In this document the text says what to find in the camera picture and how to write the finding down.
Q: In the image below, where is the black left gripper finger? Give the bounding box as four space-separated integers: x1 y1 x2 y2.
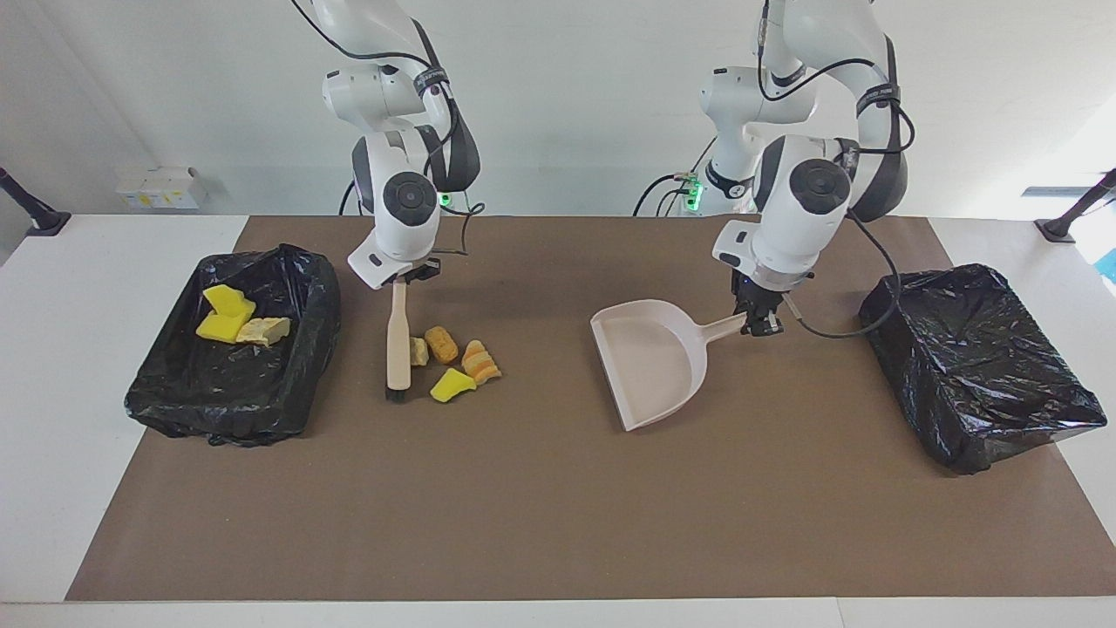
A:
731 270 761 317
748 297 786 338

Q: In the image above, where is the beige hand brush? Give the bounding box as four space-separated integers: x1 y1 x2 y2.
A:
385 276 413 403

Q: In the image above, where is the striped orange bread piece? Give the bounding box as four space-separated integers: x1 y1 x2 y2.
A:
461 339 503 386

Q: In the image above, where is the beige plastic dustpan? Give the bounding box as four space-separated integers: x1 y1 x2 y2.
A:
590 299 749 432

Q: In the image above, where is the yellow sponge wedge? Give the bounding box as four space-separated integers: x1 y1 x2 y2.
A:
430 367 478 404

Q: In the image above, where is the torn striped bread piece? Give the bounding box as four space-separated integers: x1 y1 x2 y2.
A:
235 317 292 347

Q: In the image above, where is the notched yellow sponge piece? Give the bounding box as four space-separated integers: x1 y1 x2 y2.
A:
202 284 257 317

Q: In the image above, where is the green and yellow sponge piece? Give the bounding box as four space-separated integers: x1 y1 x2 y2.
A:
195 311 251 345

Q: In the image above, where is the black bag lined bin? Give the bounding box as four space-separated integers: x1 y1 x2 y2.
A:
124 243 343 448
859 263 1108 476

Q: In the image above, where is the brown table mat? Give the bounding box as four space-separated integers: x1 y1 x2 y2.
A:
65 215 1116 603

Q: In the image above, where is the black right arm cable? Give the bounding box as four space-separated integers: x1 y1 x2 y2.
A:
292 0 485 256

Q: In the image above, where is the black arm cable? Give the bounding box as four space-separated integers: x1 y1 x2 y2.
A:
757 0 916 339
292 0 485 256

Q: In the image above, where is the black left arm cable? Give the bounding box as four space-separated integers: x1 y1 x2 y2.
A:
757 0 916 339

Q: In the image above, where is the white wall socket box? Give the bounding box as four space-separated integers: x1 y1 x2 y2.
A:
115 166 208 210

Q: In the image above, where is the black camera stand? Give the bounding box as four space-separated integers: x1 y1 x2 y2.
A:
1034 168 1116 244
0 166 72 237

